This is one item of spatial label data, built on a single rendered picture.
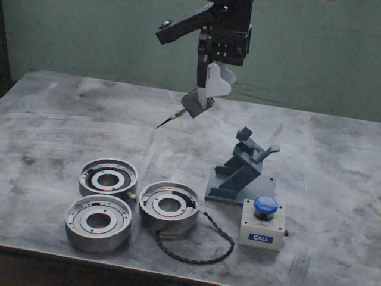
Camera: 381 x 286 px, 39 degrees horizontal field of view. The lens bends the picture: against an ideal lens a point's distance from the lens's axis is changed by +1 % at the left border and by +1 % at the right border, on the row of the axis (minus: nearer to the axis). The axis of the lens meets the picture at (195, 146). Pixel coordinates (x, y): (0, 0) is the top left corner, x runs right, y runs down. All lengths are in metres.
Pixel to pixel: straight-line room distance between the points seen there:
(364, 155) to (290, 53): 1.34
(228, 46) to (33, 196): 0.43
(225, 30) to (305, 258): 0.40
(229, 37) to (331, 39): 1.60
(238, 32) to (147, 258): 0.40
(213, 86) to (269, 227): 0.27
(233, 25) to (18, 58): 2.01
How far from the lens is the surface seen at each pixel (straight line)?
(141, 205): 0.90
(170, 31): 0.96
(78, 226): 0.89
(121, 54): 2.63
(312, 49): 2.50
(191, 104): 1.00
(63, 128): 1.18
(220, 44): 0.94
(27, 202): 0.99
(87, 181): 0.98
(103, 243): 0.86
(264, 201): 0.89
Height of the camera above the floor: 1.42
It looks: 33 degrees down
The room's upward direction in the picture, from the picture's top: 6 degrees clockwise
